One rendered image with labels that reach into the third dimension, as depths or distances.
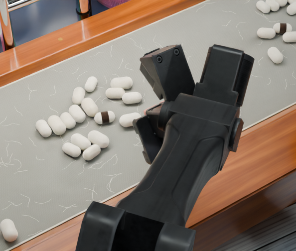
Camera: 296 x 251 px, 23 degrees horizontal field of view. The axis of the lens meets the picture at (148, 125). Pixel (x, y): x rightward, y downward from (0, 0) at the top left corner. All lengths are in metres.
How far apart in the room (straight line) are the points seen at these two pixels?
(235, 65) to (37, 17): 0.72
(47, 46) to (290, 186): 0.48
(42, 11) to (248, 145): 0.57
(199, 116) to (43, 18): 0.77
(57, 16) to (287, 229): 0.64
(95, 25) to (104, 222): 0.76
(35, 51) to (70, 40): 0.06
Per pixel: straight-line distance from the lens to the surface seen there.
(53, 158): 1.14
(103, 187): 1.10
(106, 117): 1.17
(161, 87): 0.88
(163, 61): 0.88
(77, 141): 1.14
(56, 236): 1.03
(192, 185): 0.66
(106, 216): 0.60
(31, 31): 1.46
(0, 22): 1.26
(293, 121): 1.17
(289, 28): 1.35
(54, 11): 1.49
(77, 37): 1.29
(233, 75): 0.83
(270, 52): 1.29
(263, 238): 1.14
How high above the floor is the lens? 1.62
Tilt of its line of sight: 49 degrees down
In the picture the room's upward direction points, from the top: straight up
